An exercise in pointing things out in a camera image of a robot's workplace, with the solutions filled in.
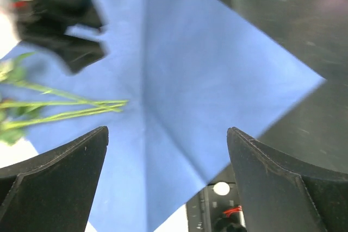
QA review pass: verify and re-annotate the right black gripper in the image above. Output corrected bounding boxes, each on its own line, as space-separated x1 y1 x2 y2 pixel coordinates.
13 0 105 74

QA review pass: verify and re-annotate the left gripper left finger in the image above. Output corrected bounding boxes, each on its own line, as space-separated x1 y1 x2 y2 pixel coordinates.
1 126 108 232

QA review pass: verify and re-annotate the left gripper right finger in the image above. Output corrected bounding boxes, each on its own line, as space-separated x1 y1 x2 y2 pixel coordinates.
227 127 347 232

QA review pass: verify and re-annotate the blue wrapping paper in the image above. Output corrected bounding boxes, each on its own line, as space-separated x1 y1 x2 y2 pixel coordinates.
0 0 327 232

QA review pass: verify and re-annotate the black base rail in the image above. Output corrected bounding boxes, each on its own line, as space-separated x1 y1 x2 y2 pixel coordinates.
186 165 246 232

